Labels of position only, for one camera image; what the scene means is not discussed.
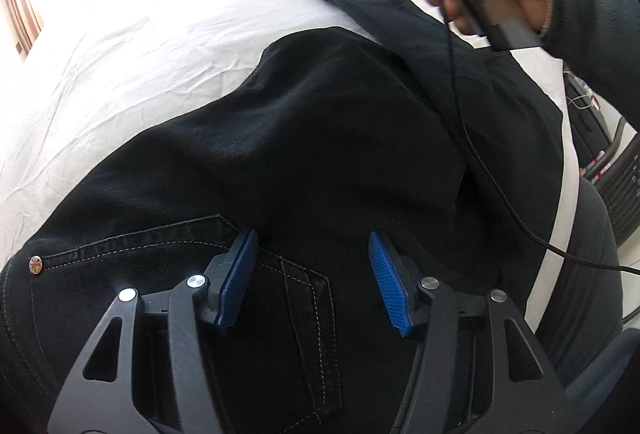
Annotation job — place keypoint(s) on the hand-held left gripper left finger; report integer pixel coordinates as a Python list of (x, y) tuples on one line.
[(240, 284)]

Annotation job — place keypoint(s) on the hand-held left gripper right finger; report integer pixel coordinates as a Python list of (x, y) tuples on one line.
[(387, 284)]

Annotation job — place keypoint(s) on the black pants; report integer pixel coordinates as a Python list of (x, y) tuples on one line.
[(300, 138)]

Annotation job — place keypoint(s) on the bed with white sheet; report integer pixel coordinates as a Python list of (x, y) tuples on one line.
[(150, 38)]

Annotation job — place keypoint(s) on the person's grey trouser leg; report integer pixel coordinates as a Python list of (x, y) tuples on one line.
[(585, 309)]

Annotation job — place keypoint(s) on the dark blue chair seat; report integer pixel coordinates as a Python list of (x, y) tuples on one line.
[(605, 374)]

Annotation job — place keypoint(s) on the black mesh chair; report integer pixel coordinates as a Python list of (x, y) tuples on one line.
[(622, 194)]

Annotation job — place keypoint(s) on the small grey wall socket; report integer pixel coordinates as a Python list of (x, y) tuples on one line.
[(17, 48)]

